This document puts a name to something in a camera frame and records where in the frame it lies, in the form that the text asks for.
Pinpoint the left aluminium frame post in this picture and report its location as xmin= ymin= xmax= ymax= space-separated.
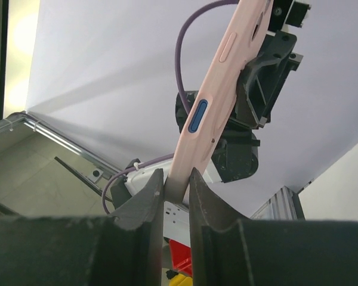
xmin=251 ymin=186 xmax=305 ymax=220

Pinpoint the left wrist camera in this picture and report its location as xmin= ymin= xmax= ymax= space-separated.
xmin=268 ymin=0 xmax=311 ymax=32

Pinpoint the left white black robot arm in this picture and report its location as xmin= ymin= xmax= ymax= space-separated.
xmin=110 ymin=31 xmax=303 ymax=247

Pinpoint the red plastic bin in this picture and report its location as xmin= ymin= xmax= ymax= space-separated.
xmin=169 ymin=240 xmax=193 ymax=276

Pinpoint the pink silicone phone case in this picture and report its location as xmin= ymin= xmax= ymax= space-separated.
xmin=165 ymin=0 xmax=273 ymax=204

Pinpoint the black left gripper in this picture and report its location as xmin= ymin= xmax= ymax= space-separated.
xmin=226 ymin=31 xmax=303 ymax=129

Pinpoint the front aluminium rail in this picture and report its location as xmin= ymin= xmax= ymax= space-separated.
xmin=0 ymin=110 xmax=123 ymax=191

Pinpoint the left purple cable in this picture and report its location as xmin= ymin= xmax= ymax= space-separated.
xmin=101 ymin=0 xmax=239 ymax=214

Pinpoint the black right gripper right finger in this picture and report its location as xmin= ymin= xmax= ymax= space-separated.
xmin=189 ymin=169 xmax=358 ymax=285

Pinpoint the black smartphone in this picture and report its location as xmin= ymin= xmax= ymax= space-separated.
xmin=188 ymin=99 xmax=208 ymax=133

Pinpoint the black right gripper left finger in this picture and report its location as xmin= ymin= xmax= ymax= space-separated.
xmin=0 ymin=169 xmax=164 ymax=285

